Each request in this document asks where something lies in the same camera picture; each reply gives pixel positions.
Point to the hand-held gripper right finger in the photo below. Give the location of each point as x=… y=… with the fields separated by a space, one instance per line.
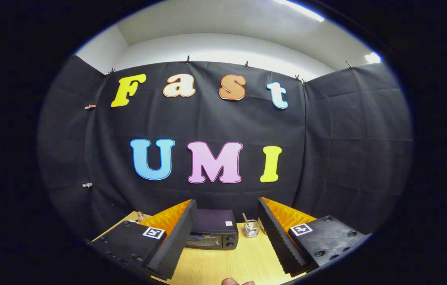
x=277 y=239

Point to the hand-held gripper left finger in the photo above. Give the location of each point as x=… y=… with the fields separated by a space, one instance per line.
x=176 y=243

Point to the black toaster oven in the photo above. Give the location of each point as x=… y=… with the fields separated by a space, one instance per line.
x=215 y=221

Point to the brown wooden stick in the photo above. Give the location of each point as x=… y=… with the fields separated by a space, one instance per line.
x=244 y=218

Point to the clear plastic water bottle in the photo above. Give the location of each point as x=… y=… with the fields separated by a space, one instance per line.
x=141 y=217

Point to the small ceiling light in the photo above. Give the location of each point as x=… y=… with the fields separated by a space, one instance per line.
x=372 y=57

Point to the long ceiling light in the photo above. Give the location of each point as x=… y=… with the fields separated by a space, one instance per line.
x=299 y=10

